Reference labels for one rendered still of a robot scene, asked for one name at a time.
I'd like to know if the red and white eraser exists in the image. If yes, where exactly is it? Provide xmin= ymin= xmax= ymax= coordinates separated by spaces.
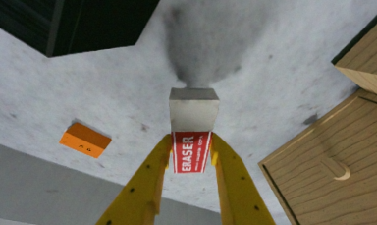
xmin=169 ymin=88 xmax=220 ymax=173

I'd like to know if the tan wooden chest of drawers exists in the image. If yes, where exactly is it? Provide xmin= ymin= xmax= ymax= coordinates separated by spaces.
xmin=258 ymin=87 xmax=377 ymax=225

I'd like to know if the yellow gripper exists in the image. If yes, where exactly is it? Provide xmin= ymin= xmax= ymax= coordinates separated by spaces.
xmin=95 ymin=132 xmax=276 ymax=225

